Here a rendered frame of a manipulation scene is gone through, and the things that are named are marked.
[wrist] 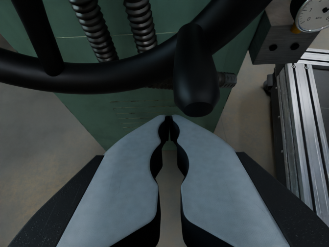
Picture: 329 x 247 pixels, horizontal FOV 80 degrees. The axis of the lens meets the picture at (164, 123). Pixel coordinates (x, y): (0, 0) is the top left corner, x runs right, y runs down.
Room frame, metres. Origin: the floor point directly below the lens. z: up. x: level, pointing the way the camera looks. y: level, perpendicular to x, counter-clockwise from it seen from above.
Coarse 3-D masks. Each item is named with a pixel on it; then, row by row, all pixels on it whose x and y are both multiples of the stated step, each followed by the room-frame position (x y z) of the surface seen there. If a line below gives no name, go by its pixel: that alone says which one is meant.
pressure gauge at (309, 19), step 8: (296, 0) 0.24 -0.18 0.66; (304, 0) 0.22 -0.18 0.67; (312, 0) 0.22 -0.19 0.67; (320, 0) 0.22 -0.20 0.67; (328, 0) 0.22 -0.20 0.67; (296, 8) 0.23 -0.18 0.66; (304, 8) 0.22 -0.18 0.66; (312, 8) 0.22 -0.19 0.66; (320, 8) 0.22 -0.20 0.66; (328, 8) 0.22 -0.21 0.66; (296, 16) 0.22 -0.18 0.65; (304, 16) 0.22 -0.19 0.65; (312, 16) 0.22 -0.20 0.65; (320, 16) 0.22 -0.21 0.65; (328, 16) 0.22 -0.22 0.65; (296, 24) 0.22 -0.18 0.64; (304, 24) 0.22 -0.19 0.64; (312, 24) 0.22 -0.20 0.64; (320, 24) 0.22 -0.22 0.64; (328, 24) 0.22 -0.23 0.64; (296, 32) 0.24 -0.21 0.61
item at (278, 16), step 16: (272, 0) 0.31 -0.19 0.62; (288, 0) 0.30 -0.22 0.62; (272, 16) 0.27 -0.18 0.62; (288, 16) 0.27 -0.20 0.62; (256, 32) 0.28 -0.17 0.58; (272, 32) 0.25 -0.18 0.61; (288, 32) 0.25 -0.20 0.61; (304, 32) 0.24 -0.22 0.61; (256, 48) 0.26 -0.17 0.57; (272, 48) 0.24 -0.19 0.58; (288, 48) 0.25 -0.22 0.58; (304, 48) 0.24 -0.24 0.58; (256, 64) 0.25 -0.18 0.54
